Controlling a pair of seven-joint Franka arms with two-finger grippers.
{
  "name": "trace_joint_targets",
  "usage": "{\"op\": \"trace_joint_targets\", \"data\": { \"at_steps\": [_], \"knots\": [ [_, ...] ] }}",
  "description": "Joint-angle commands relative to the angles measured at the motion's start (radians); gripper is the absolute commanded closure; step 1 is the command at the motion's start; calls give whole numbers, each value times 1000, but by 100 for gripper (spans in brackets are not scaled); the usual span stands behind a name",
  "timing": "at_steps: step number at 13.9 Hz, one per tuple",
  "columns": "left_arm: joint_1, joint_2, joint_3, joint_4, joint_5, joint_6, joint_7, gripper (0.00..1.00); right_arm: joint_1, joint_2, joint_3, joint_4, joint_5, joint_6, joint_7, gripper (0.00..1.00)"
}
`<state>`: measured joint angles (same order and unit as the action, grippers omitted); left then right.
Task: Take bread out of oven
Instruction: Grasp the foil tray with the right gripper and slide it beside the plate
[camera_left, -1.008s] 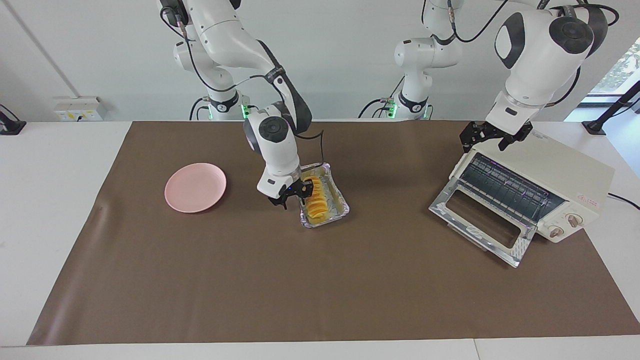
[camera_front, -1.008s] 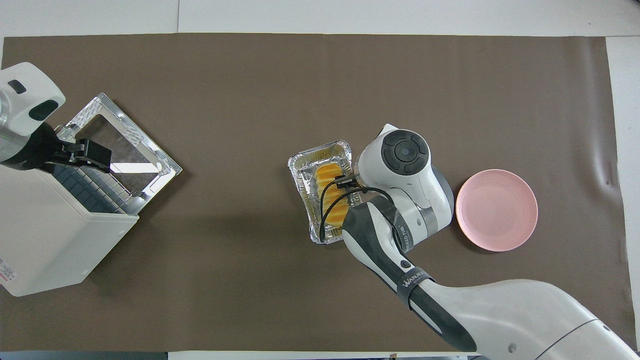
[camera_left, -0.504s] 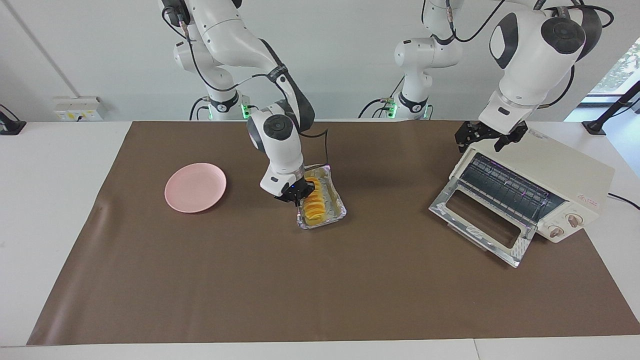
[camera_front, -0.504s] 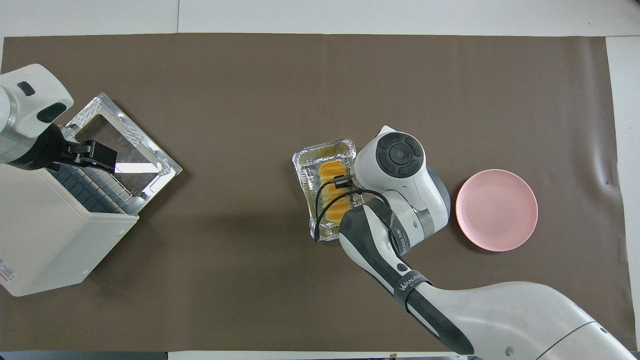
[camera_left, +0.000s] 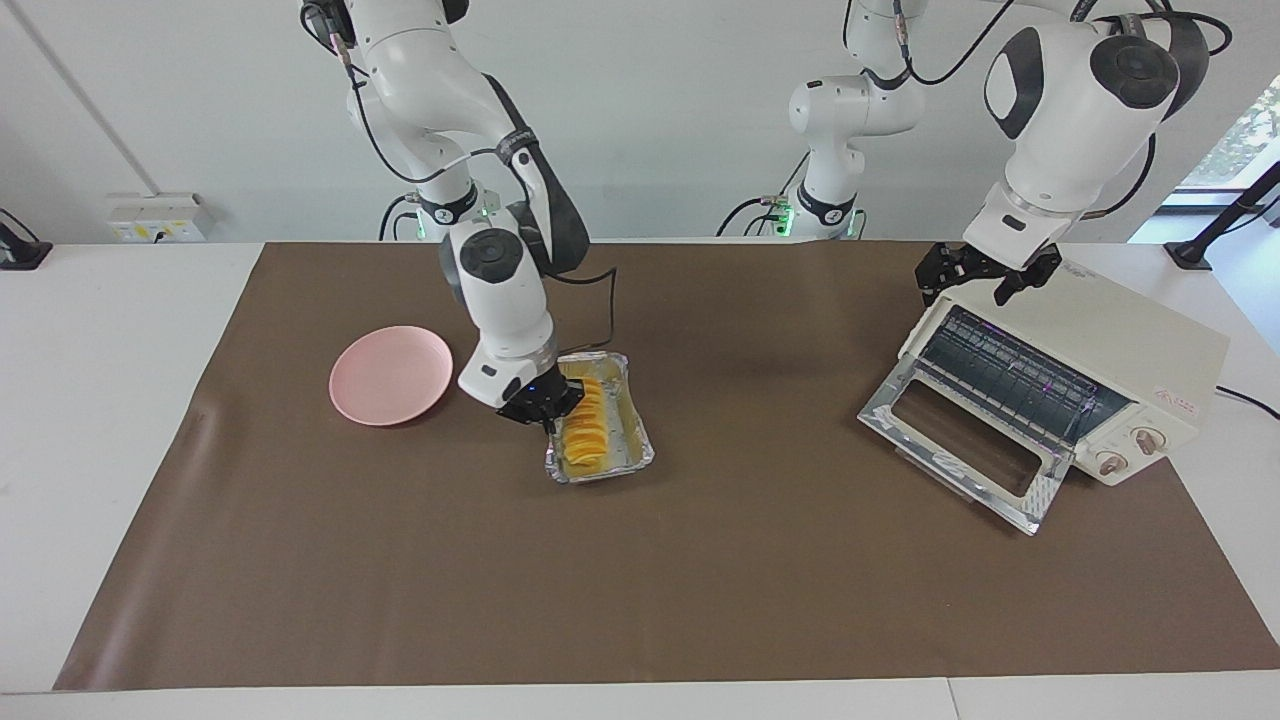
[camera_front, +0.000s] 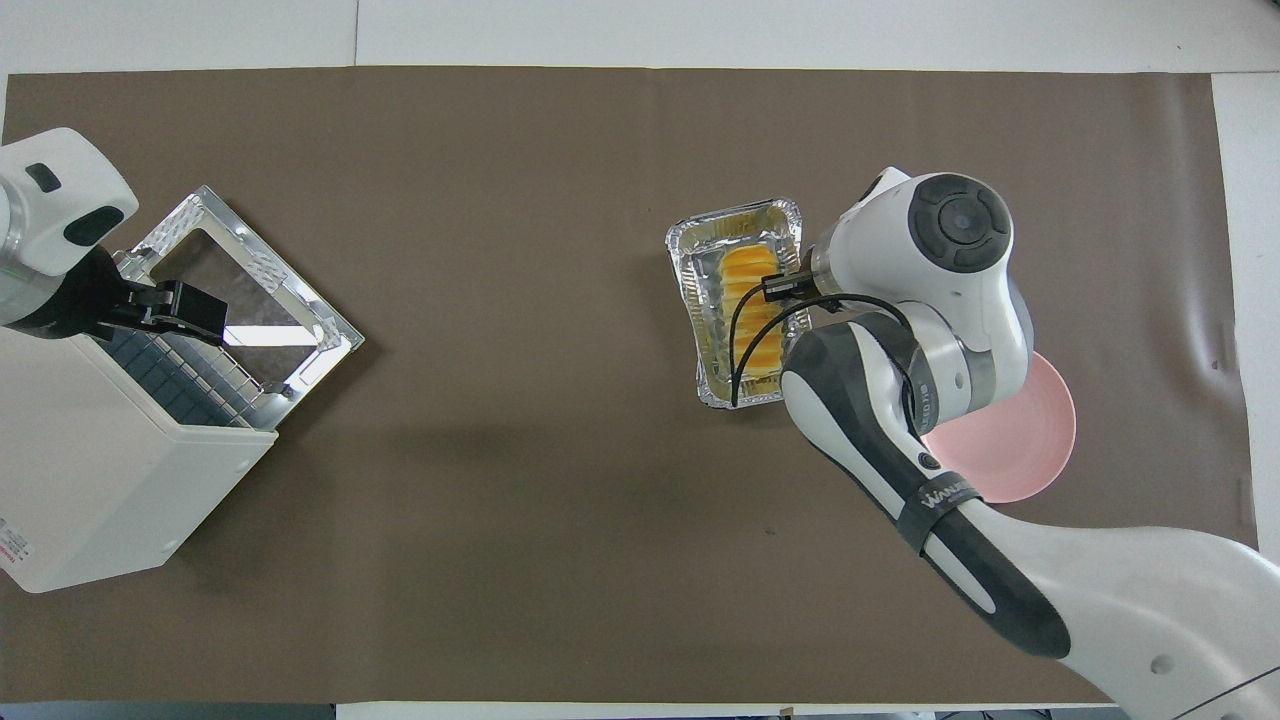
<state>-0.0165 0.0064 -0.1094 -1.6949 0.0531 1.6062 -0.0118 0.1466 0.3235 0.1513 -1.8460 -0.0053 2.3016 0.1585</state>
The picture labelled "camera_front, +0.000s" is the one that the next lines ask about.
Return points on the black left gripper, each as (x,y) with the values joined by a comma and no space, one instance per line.
(75,295)

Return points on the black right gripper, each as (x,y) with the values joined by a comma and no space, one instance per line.
(788,286)

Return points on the yellow sliced bread loaf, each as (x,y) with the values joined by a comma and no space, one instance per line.
(750,265)

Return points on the aluminium foil baking tray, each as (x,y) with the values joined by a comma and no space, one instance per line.
(700,270)

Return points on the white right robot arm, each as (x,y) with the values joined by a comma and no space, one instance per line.
(940,260)

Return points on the silver glass oven door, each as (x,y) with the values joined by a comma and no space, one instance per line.
(280,300)

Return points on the cream white toaster oven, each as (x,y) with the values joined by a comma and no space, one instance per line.
(90,470)

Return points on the brown paper table mat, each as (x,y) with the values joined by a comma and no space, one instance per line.
(520,300)

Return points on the pink round plate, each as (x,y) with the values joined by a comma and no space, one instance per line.
(1020,450)

